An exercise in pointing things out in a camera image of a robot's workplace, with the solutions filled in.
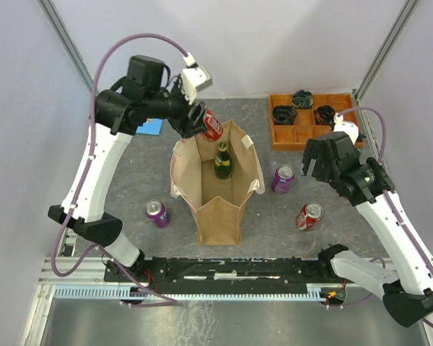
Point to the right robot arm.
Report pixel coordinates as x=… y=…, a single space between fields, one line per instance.
x=407 y=290

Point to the left aluminium frame post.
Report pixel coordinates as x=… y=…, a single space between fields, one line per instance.
x=55 y=20

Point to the light blue cable duct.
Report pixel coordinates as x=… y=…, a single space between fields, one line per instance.
x=126 y=293

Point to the orange wooden divided tray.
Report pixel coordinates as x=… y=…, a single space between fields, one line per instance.
x=294 y=137

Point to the right aluminium frame post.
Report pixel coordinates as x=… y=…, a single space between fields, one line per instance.
x=383 y=52

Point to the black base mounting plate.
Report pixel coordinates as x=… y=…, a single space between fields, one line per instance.
x=236 y=275

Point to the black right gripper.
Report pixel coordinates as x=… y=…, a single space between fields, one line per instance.
x=312 y=152

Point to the purple soda can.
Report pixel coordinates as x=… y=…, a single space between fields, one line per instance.
x=156 y=211
x=283 y=178

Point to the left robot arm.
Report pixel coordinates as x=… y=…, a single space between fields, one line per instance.
x=119 y=111

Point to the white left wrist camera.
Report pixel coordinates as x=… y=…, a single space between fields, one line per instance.
x=194 y=78

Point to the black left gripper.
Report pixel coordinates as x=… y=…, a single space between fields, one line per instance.
x=187 y=126

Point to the blue patterned cloth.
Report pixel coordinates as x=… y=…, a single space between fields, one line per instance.
x=151 y=127

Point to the red cola can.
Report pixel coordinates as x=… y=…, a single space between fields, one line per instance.
x=214 y=128
x=310 y=214

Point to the aluminium frame post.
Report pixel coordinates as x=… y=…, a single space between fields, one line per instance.
x=383 y=52
x=55 y=20

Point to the green glass bottle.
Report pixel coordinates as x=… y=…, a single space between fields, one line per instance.
x=222 y=162

